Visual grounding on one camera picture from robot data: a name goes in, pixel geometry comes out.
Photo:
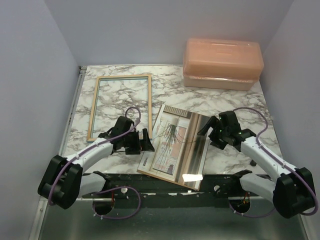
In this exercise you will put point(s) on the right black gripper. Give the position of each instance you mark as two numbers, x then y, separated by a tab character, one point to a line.
215	123

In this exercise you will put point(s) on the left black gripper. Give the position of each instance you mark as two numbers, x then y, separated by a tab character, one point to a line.
144	145

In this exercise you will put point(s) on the glossy plant photo board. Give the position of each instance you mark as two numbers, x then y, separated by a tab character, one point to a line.
179	151

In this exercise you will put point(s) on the blue wooden picture frame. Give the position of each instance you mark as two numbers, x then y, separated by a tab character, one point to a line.
112	97

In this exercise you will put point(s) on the orange translucent plastic box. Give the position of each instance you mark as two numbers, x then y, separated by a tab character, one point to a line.
222	64

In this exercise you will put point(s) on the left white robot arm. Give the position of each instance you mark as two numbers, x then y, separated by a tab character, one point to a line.
63	180

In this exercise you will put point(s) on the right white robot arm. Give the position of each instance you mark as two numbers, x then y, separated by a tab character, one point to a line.
290	189

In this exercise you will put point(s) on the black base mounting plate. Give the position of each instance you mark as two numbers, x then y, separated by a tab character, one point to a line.
216	190

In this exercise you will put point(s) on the aluminium rail frame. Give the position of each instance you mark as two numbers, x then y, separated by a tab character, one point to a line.
198	223

